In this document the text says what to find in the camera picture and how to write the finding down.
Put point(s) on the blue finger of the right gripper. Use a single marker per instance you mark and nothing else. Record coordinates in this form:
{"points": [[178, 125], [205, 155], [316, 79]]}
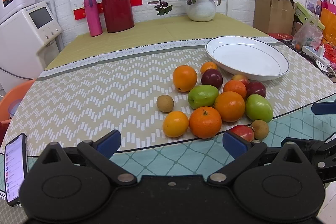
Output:
{"points": [[324, 108]]}

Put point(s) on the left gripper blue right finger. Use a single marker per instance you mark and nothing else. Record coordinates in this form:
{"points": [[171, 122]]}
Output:
{"points": [[245, 155]]}

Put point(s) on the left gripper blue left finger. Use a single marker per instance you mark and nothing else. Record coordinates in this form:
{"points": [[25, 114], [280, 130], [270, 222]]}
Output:
{"points": [[97, 155]]}

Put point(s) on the pink-red plum front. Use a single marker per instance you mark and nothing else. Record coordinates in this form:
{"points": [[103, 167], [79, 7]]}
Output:
{"points": [[244, 132]]}

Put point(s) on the brown longan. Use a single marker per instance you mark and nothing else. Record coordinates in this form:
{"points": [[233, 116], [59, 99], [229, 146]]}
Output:
{"points": [[165, 103], [260, 128]]}

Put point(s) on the mandarin with stem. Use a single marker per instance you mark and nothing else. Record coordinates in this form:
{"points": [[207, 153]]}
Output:
{"points": [[205, 122]]}

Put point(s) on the large orange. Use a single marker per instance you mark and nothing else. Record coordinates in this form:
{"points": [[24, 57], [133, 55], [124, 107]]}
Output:
{"points": [[184, 78], [230, 105]]}

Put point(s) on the green jujube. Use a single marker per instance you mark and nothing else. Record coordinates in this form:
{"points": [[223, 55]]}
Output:
{"points": [[202, 95], [258, 108]]}

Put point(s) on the tangerine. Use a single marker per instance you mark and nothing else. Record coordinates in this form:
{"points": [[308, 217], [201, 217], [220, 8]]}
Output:
{"points": [[235, 86]]}

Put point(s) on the dark red plum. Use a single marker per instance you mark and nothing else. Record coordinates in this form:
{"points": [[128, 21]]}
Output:
{"points": [[256, 88], [212, 77]]}

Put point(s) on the yellow-orange small citrus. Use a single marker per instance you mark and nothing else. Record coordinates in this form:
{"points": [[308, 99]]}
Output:
{"points": [[175, 124]]}

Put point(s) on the red-yellow plum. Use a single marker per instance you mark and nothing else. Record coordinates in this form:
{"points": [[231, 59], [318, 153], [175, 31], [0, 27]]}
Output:
{"points": [[243, 79]]}

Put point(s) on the dark red plum back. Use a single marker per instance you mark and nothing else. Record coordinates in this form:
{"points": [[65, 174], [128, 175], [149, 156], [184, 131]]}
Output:
{"points": [[212, 77]]}

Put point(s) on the white power strip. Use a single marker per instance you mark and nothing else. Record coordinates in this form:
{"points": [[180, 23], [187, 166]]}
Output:
{"points": [[320, 60]]}

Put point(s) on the clear plastic bag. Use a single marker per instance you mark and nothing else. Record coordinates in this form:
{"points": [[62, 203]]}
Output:
{"points": [[308, 35]]}

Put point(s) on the small orange near plate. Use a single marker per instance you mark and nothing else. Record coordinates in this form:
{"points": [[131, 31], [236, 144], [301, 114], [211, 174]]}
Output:
{"points": [[208, 65]]}

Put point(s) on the white oval plate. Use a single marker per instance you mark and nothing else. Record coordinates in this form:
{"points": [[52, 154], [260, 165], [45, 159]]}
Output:
{"points": [[247, 56]]}

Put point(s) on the red envelope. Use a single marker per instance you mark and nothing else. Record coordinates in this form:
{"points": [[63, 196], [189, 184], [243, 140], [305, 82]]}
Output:
{"points": [[282, 36]]}

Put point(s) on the patterned beige tablecloth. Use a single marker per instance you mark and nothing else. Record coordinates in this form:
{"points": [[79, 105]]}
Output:
{"points": [[112, 81]]}

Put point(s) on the orange gift bag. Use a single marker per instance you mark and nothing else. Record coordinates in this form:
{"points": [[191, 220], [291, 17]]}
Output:
{"points": [[328, 19]]}

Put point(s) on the green cardboard box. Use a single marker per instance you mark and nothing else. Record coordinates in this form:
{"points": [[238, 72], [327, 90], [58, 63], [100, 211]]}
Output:
{"points": [[301, 15]]}

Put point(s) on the smartphone with lit screen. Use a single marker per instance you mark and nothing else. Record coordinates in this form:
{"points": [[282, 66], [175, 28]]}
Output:
{"points": [[15, 167]]}

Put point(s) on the brown cardboard box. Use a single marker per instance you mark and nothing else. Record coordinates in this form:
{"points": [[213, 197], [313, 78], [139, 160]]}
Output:
{"points": [[274, 16]]}

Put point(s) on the orange plastic stool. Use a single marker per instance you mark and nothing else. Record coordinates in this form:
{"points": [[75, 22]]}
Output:
{"points": [[10, 103]]}

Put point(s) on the pink thermos bottle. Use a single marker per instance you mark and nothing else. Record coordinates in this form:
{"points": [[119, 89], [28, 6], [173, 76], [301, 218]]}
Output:
{"points": [[92, 16]]}

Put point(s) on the dark red thermos jug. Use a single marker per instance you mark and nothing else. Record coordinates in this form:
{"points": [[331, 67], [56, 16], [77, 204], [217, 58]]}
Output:
{"points": [[118, 15]]}

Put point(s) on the white water dispenser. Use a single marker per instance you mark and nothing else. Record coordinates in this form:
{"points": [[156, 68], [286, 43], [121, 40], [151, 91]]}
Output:
{"points": [[28, 44]]}

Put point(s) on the white plant pot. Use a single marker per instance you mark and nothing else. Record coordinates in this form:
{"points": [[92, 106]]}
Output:
{"points": [[201, 10]]}

